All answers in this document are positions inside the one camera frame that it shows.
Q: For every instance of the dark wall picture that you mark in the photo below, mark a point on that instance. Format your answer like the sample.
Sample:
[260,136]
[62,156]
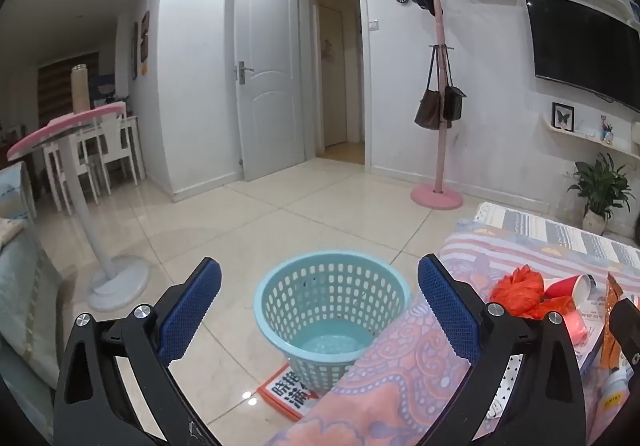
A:
[145,36]

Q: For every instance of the black hanging bag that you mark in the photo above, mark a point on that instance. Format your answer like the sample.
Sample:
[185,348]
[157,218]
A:
[454,104]

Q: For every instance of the butterfly picture frame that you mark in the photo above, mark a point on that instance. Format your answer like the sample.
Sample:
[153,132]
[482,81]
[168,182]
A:
[563,116]

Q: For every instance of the beige thermos bottle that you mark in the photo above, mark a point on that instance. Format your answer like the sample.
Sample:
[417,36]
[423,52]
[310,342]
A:
[80,90]

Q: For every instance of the white printed paper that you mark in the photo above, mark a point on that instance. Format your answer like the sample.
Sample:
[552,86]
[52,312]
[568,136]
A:
[595,313]

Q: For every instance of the light blue plastic basket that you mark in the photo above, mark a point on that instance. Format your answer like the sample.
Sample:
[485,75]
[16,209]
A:
[300,286]

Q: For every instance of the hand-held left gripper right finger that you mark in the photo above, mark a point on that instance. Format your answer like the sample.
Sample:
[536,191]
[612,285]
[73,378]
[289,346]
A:
[445,311]

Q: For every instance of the brown hanging bag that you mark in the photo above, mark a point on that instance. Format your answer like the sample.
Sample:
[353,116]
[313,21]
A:
[428,110]

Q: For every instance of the red paper cup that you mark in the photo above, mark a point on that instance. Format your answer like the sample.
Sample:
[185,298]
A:
[565,287]

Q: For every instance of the red printed floor flyer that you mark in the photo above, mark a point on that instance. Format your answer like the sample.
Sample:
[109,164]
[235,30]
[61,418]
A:
[285,393]

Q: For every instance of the white bottle with yellow label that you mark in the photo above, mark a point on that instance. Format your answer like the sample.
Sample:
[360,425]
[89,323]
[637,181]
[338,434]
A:
[615,391]

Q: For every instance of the white dining chair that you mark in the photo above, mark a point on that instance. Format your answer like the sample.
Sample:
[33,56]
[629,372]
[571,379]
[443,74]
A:
[52,160]
[120,145]

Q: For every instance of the pink patterned blanket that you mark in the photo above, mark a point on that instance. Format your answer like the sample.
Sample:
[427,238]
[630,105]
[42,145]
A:
[395,376]

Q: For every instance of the pink round pedestal table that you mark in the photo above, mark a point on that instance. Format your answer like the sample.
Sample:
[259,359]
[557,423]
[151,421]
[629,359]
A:
[75,206]

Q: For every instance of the green potted plant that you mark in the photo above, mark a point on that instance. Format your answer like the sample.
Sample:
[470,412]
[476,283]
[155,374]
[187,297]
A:
[600,191]

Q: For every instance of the light blue sofa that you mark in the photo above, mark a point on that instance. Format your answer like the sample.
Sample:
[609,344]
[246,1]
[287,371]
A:
[20,276]

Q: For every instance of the red plastic bag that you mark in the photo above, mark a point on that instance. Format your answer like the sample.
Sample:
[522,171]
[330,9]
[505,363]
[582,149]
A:
[517,288]

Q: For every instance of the narrow wall picture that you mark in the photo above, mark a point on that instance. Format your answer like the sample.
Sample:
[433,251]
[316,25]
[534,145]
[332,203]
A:
[135,50]

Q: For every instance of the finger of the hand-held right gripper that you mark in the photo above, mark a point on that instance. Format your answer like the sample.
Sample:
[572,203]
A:
[627,326]

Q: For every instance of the black wall television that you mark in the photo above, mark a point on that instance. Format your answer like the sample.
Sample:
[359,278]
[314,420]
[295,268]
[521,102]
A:
[575,40]

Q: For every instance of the white door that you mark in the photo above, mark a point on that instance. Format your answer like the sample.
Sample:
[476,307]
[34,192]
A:
[270,75]

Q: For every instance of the small figurine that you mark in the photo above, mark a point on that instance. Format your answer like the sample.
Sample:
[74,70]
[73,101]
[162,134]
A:
[607,129]

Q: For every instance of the white curved wall shelf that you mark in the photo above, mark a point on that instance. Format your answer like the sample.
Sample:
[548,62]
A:
[575,134]

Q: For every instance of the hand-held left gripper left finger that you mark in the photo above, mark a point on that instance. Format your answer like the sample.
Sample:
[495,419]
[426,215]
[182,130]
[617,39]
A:
[192,311]

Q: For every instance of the orange snack packet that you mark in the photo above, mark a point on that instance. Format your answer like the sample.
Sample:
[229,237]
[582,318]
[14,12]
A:
[611,326]

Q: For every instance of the pink coat rack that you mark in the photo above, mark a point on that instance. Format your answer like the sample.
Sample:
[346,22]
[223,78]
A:
[440,150]

